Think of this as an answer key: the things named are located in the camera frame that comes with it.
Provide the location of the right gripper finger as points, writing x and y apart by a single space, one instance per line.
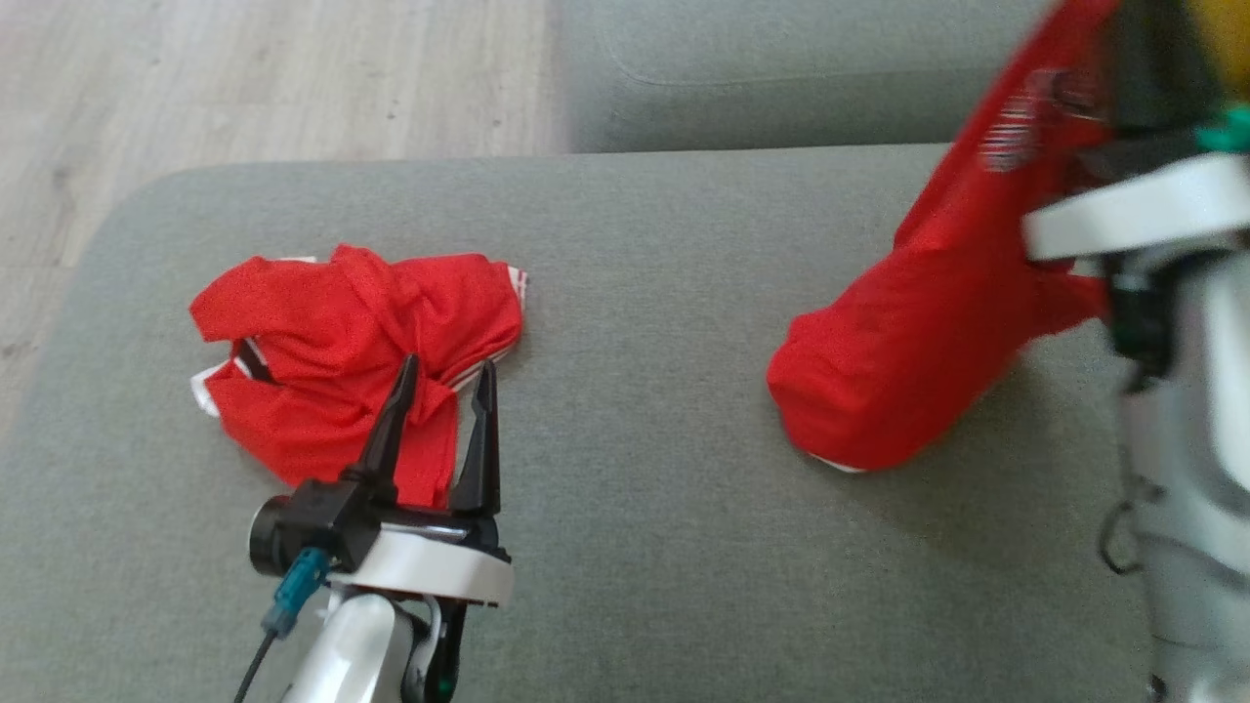
1191 59
1141 59

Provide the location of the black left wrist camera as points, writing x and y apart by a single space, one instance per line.
283 532

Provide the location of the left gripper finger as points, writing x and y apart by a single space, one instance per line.
391 430
480 449

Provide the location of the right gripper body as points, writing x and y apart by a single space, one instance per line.
1143 210

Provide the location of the red shorts white waistband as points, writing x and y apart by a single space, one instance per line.
928 342

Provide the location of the red Bulls basketball jersey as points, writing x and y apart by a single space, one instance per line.
322 322

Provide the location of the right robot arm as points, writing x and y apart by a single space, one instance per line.
1191 459

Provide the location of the grey cushion with seam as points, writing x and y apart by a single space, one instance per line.
781 78

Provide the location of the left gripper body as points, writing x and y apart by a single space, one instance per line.
439 561

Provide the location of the yellow sofa cushion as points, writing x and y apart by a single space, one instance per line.
1235 39

